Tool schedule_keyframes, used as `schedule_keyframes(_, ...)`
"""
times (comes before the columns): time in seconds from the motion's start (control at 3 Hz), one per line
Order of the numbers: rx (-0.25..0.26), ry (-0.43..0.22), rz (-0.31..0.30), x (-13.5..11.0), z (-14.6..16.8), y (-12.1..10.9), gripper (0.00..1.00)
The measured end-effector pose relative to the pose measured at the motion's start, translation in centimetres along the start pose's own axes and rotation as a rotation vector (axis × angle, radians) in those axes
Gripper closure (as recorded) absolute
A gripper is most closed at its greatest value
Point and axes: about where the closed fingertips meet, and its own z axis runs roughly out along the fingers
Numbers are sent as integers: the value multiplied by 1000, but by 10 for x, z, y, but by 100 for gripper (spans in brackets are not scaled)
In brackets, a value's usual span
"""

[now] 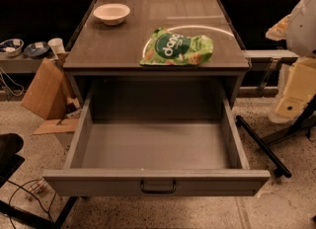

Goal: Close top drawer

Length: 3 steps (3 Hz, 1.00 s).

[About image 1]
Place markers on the black chair seat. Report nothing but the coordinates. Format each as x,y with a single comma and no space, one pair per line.
10,161

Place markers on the blue patterned bowl right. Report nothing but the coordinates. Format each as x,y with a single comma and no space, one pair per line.
37,49

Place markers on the black floor frame bar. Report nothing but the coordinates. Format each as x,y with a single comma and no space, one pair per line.
35,221

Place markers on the blue patterned bowl left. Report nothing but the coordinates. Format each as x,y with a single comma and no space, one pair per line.
11,47

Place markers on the blue patterned bowl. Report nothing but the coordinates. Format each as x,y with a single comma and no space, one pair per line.
11,47
37,49

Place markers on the flat cardboard piece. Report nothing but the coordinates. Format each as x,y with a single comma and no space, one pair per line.
57,126

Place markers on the grey drawer cabinet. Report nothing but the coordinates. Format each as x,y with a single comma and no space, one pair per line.
103,50

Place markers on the white paper cup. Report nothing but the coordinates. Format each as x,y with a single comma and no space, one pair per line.
56,45

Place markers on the brown cardboard box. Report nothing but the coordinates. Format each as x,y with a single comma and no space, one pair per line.
48,93

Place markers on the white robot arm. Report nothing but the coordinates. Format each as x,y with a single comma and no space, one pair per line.
298,29

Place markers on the green snack bag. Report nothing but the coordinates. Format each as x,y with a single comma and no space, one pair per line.
167,48

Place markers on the white bowl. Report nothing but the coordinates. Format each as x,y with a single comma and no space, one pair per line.
111,14

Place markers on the grey top drawer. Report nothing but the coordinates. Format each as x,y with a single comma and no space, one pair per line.
156,137

